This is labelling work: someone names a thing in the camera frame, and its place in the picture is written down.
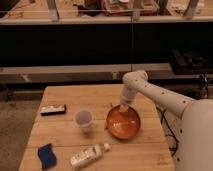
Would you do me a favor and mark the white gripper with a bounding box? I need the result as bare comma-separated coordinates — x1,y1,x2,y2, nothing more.
119,85,137,113

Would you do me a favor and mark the orange ceramic bowl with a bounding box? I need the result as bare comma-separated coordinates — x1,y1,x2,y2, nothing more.
106,105,141,140

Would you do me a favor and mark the blue sponge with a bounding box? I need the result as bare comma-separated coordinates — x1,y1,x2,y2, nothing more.
37,144,56,170

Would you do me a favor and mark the orange carrot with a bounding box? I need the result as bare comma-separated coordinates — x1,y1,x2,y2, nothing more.
104,121,108,130

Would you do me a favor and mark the white plastic bottle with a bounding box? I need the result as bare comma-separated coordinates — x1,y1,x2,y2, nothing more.
70,143,110,170

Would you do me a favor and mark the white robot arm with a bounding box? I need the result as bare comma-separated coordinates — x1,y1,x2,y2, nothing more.
120,70,213,171

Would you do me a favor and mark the black cable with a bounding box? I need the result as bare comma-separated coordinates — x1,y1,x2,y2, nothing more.
156,74,213,157

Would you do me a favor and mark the clear plastic cup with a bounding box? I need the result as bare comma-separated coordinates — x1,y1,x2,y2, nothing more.
74,110,93,133

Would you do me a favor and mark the black device on shelf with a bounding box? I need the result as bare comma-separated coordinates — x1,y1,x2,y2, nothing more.
170,49,213,75

